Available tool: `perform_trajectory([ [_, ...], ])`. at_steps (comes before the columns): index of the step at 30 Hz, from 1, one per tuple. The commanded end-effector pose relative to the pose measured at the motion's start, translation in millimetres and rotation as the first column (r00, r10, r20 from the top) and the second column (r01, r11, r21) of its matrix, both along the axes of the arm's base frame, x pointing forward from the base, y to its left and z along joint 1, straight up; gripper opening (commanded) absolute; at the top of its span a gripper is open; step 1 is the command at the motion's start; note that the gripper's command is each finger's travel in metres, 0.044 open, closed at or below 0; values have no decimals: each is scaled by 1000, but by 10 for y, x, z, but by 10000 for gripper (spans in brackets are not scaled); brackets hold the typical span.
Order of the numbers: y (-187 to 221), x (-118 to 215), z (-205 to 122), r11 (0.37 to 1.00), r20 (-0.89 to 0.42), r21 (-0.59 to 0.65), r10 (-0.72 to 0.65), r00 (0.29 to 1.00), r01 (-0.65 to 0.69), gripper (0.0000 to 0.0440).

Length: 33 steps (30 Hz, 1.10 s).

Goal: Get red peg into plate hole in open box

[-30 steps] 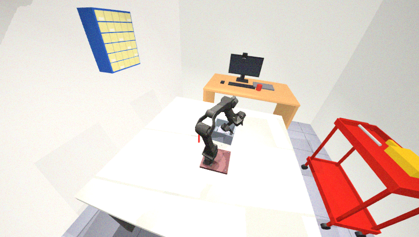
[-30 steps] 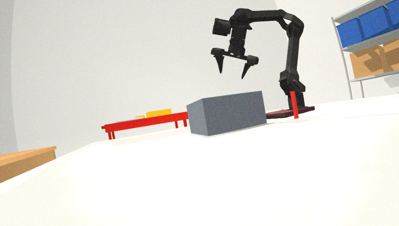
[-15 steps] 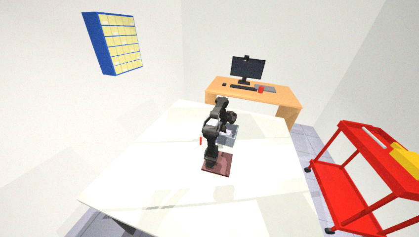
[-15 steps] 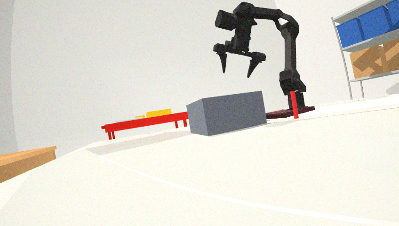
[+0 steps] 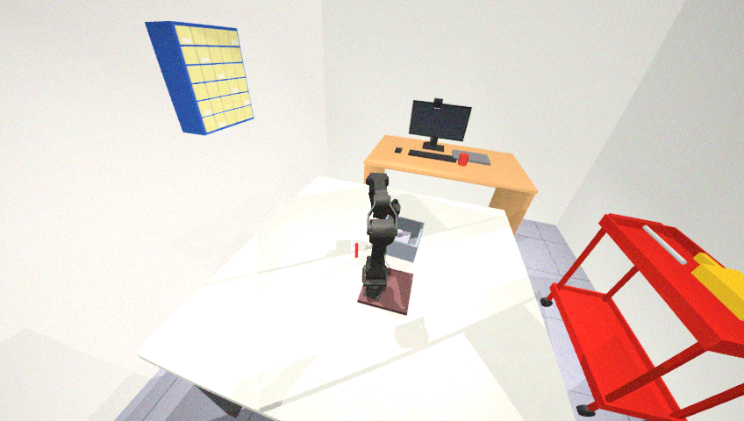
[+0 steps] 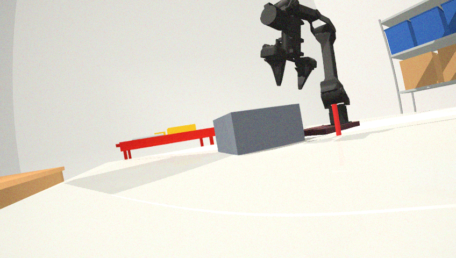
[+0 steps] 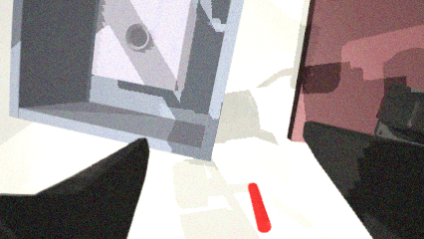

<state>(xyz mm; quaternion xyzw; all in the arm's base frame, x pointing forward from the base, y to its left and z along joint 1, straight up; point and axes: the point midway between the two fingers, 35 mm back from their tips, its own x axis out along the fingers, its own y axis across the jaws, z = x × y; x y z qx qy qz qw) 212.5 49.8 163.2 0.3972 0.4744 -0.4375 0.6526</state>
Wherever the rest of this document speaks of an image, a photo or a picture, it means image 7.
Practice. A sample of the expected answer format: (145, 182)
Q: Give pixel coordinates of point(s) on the red peg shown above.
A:
(261, 216)

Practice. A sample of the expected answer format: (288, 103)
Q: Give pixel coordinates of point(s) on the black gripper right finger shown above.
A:
(381, 179)

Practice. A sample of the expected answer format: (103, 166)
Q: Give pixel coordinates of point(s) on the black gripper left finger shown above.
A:
(98, 202)

